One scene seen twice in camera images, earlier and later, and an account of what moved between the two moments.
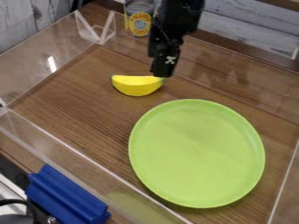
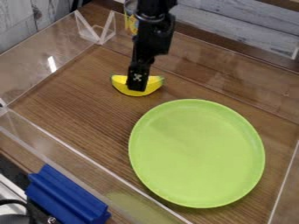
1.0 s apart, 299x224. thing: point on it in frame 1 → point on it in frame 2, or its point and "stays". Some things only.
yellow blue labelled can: (139, 13) stays
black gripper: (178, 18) → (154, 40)
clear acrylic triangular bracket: (87, 31) stays
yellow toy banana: (137, 85) stays
